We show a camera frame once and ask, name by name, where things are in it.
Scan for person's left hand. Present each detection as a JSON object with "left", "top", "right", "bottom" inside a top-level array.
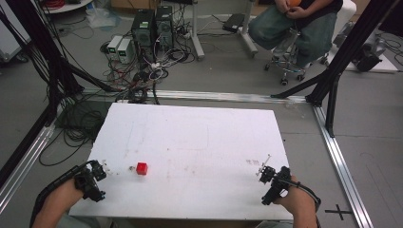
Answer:
[{"left": 54, "top": 179, "right": 86, "bottom": 211}]

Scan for white cabinet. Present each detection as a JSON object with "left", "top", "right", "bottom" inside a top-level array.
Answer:
[{"left": 0, "top": 0, "right": 32, "bottom": 65}]

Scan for white desk leg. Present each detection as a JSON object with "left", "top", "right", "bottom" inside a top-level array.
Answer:
[
  {"left": 239, "top": 0, "right": 259, "bottom": 59},
  {"left": 189, "top": 0, "right": 206, "bottom": 62}
]

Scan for black monitor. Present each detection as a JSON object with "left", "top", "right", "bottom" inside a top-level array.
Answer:
[{"left": 377, "top": 0, "right": 403, "bottom": 38}]

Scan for electronic boxes with cables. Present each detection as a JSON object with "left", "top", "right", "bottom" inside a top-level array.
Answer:
[{"left": 99, "top": 6, "right": 199, "bottom": 106}]

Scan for clear plastic bag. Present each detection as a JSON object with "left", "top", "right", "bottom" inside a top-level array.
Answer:
[{"left": 85, "top": 2, "right": 122, "bottom": 30}]

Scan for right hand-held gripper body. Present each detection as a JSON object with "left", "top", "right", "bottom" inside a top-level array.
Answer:
[{"left": 259, "top": 165, "right": 293, "bottom": 206}]

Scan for person's right hand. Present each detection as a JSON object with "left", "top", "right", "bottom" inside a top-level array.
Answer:
[{"left": 273, "top": 176, "right": 316, "bottom": 217}]

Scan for black frame post with cables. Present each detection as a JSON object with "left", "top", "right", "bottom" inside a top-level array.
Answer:
[{"left": 0, "top": 0, "right": 122, "bottom": 127}]

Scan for red cable coil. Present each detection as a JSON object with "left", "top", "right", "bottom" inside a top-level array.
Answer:
[{"left": 42, "top": 0, "right": 67, "bottom": 10}]

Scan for large black computer tower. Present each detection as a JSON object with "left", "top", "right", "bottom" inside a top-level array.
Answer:
[{"left": 130, "top": 8, "right": 157, "bottom": 62}]

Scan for black device on platform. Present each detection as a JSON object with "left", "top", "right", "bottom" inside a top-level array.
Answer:
[{"left": 353, "top": 40, "right": 386, "bottom": 73}]

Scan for aluminium rail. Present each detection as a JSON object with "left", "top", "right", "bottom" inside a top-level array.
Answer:
[
  {"left": 311, "top": 104, "right": 375, "bottom": 228},
  {"left": 0, "top": 123, "right": 57, "bottom": 214},
  {"left": 81, "top": 87, "right": 309, "bottom": 105}
]

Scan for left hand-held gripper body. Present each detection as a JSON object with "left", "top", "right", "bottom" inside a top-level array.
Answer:
[{"left": 74, "top": 160, "right": 107, "bottom": 203}]

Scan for red cube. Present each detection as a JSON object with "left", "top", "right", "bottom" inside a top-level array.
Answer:
[{"left": 135, "top": 161, "right": 149, "bottom": 177}]

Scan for slim black computer tower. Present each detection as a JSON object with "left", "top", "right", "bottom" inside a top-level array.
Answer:
[{"left": 154, "top": 5, "right": 175, "bottom": 52}]

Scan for chrome stool with casters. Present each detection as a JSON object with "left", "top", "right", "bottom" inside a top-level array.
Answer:
[{"left": 263, "top": 28, "right": 330, "bottom": 87}]

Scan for short black frame post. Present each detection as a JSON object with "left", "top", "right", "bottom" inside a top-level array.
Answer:
[{"left": 324, "top": 73, "right": 342, "bottom": 139}]

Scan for loose black floor cables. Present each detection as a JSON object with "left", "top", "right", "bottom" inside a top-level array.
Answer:
[{"left": 38, "top": 100, "right": 107, "bottom": 167}]

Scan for round white table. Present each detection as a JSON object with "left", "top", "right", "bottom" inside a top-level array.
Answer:
[{"left": 43, "top": 0, "right": 95, "bottom": 15}]

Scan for white power supply box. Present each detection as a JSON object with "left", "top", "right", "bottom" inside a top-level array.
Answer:
[
  {"left": 116, "top": 38, "right": 136, "bottom": 65},
  {"left": 106, "top": 34, "right": 124, "bottom": 61}
]

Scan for black low frame beam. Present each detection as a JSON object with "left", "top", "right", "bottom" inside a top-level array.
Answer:
[{"left": 0, "top": 104, "right": 57, "bottom": 189}]

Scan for white platform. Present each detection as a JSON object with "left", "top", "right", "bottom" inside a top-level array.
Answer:
[{"left": 327, "top": 39, "right": 399, "bottom": 74}]

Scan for flat black box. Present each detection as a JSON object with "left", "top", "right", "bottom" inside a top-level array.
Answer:
[{"left": 221, "top": 12, "right": 246, "bottom": 34}]

